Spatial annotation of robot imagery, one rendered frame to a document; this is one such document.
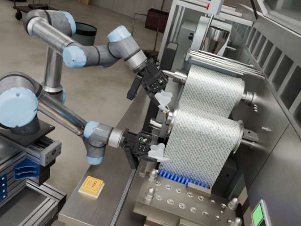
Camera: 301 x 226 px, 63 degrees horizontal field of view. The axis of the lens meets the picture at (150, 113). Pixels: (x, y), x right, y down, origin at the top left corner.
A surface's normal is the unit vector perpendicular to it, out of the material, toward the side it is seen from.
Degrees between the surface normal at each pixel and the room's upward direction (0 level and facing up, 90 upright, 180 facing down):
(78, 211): 0
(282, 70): 90
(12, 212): 0
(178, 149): 90
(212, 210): 0
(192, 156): 90
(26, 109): 85
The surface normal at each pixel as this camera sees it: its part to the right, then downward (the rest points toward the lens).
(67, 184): 0.24, -0.84
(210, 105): -0.21, 0.47
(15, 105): 0.54, 0.46
